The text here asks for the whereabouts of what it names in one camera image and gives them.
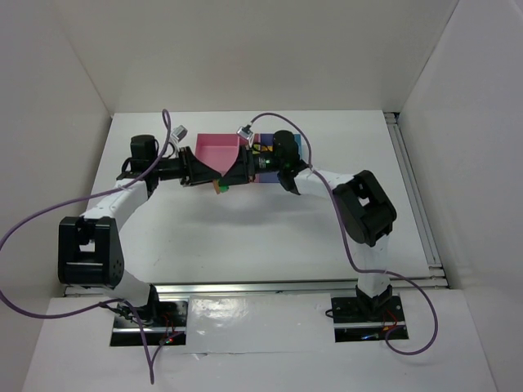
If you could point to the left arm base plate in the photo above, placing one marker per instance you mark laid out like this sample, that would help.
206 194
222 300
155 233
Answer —
168 326

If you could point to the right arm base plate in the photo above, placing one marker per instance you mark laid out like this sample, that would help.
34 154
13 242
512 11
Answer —
351 325

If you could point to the brown long plate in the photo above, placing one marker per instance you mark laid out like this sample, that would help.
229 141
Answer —
216 186

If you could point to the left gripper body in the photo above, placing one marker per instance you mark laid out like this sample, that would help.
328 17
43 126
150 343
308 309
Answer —
186 166

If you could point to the light blue container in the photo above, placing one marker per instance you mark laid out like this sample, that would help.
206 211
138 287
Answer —
298 141

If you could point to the pink container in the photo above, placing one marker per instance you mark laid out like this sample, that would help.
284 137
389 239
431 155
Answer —
217 151

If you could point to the aluminium front rail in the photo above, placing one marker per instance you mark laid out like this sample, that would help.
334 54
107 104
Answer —
228 288

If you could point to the aluminium side rail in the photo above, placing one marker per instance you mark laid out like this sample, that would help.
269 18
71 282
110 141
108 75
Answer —
436 269

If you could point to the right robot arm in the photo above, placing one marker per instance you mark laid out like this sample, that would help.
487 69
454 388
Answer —
364 211

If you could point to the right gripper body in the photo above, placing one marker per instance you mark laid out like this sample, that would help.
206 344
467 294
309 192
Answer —
249 163

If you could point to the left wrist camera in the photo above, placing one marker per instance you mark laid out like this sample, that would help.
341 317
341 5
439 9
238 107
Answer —
178 134

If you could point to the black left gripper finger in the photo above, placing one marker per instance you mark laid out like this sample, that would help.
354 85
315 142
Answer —
196 183
199 171

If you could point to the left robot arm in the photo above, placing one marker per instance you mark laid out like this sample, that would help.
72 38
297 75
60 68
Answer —
90 253

